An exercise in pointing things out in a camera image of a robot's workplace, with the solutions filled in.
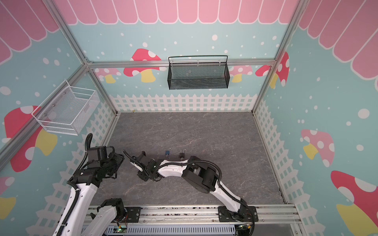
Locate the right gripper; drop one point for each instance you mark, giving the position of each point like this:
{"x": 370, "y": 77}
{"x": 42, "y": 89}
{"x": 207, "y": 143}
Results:
{"x": 141, "y": 164}

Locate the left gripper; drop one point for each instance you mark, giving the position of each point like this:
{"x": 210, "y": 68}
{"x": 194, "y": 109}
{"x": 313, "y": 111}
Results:
{"x": 119, "y": 160}

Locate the teal padlock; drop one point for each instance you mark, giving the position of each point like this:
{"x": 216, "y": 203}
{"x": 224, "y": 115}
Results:
{"x": 167, "y": 152}

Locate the black padlock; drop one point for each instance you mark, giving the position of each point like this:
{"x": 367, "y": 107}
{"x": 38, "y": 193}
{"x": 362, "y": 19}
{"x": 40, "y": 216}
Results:
{"x": 182, "y": 154}

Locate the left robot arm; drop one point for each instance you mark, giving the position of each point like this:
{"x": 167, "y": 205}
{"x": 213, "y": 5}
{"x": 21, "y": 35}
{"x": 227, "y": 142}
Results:
{"x": 84, "y": 184}

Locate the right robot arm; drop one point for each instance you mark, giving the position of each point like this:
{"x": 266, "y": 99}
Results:
{"x": 203, "y": 175}

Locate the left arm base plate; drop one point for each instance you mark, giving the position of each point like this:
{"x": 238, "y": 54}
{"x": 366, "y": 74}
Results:
{"x": 128, "y": 215}

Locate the white mesh wall basket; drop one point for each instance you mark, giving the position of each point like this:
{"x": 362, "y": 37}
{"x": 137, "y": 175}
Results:
{"x": 67, "y": 110}

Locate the aluminium front rail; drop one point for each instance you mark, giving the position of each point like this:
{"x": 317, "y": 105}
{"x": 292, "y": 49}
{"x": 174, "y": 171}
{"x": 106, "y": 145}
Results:
{"x": 208, "y": 214}

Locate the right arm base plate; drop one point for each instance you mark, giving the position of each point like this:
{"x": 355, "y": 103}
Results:
{"x": 244, "y": 214}

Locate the black mesh wall basket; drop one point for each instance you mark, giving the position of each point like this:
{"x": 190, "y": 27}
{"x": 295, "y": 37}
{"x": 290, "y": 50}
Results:
{"x": 198, "y": 72}

